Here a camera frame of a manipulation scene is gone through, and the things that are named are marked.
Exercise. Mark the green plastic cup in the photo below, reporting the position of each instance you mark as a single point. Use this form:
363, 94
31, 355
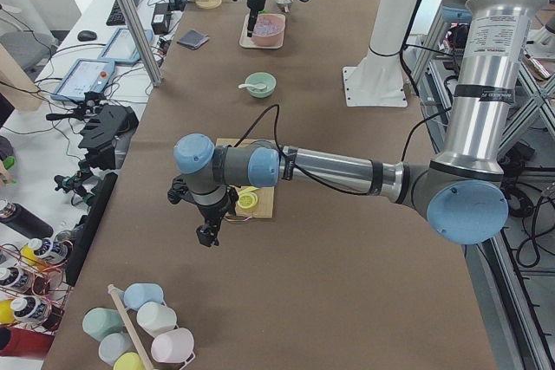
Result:
101, 322

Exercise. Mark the cream plastic tray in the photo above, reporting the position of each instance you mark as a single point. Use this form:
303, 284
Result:
247, 43

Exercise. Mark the aluminium frame post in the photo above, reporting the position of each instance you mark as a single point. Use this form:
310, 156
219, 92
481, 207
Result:
134, 25

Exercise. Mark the pile of clear ice cubes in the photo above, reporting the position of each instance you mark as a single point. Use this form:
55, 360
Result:
268, 26

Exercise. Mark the grey plastic cup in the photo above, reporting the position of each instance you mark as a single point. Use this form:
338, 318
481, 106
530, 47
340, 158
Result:
113, 346

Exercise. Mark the bamboo cutting board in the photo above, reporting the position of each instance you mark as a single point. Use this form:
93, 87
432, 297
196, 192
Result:
263, 210

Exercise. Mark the blue plastic cup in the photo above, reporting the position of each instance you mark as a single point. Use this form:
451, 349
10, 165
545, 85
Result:
138, 294

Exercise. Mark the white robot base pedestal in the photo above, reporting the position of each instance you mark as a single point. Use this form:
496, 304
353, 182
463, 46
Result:
377, 80

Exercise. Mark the grey folded cloth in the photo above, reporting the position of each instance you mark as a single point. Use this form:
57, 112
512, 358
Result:
193, 39

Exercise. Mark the white plastic cup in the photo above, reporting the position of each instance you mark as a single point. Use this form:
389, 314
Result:
156, 318

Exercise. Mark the pink bowl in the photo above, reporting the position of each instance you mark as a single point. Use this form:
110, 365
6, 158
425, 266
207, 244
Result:
271, 40

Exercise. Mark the teach pendant tablet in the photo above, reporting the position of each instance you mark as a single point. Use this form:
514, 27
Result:
85, 76
120, 48

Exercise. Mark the yellow plastic cup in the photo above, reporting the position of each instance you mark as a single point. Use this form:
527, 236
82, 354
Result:
129, 361

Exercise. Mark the white ceramic spoon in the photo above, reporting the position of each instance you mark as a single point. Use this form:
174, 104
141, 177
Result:
257, 86

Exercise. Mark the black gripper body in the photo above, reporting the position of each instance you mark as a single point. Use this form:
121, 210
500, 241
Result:
213, 211
252, 7

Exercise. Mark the metal ice scoop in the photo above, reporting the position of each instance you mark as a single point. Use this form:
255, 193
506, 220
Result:
284, 5

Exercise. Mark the black computer mouse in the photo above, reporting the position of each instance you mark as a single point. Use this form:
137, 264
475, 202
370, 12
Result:
86, 35

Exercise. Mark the pink plastic cup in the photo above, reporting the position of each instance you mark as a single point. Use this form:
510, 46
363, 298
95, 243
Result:
175, 346

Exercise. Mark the wooden cup rack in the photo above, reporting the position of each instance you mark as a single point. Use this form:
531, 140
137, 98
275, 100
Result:
115, 295

